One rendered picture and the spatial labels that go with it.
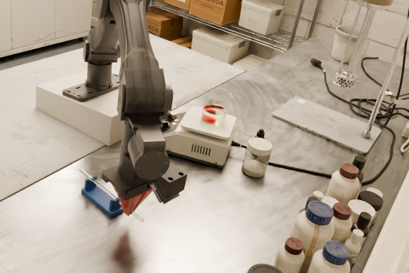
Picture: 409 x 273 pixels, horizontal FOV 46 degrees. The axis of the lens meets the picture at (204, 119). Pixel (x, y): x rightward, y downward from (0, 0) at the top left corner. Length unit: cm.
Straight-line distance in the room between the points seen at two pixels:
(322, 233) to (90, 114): 61
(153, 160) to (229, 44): 274
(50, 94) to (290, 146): 64
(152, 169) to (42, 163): 40
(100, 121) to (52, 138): 12
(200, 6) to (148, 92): 277
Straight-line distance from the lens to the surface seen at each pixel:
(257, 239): 99
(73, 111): 123
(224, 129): 115
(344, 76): 143
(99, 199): 100
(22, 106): 134
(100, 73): 125
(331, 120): 154
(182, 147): 115
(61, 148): 117
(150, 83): 79
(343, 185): 109
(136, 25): 86
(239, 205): 106
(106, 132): 117
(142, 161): 76
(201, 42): 359
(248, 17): 348
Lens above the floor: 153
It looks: 28 degrees down
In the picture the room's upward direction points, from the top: 11 degrees clockwise
